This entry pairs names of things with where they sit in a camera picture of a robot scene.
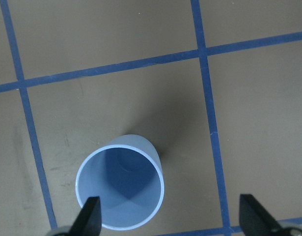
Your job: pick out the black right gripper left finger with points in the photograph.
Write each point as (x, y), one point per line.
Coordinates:
(87, 223)

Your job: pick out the blue cup right side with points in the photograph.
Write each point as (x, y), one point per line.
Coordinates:
(126, 174)

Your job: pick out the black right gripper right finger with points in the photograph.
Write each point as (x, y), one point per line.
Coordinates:
(255, 220)

